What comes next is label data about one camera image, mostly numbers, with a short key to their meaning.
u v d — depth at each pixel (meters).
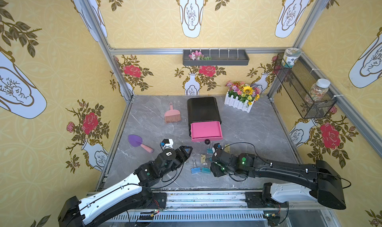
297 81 0.90
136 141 0.95
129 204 0.59
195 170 0.83
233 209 0.72
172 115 1.07
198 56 0.88
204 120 0.84
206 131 0.85
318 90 0.65
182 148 0.69
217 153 0.61
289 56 0.85
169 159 0.56
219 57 0.92
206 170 0.85
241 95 1.00
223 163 0.59
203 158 0.83
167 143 0.71
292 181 0.46
